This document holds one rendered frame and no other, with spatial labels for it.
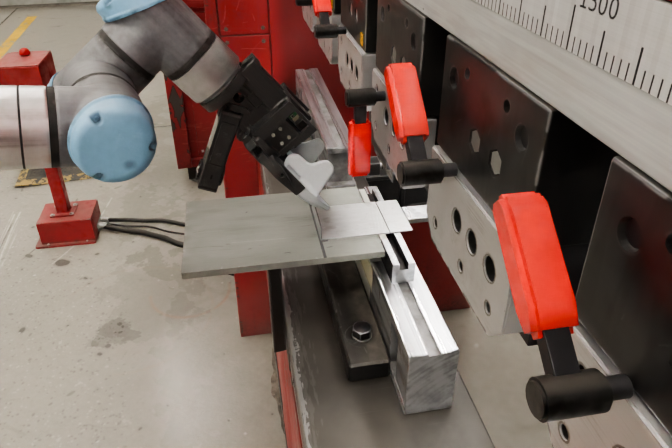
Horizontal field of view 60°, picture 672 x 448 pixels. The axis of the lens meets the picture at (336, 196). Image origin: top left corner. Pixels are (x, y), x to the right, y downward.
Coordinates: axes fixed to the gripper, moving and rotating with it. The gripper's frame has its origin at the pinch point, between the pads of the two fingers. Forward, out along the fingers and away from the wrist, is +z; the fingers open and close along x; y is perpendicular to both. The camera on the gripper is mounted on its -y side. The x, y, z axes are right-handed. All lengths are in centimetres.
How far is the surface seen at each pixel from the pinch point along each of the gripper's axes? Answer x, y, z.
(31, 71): 156, -81, -32
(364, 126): -15.5, 12.9, -10.7
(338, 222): -0.6, -0.5, 5.5
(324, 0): 8.5, 17.8, -16.6
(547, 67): -43, 24, -20
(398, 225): -2.8, 5.8, 10.8
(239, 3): 86, 1, -11
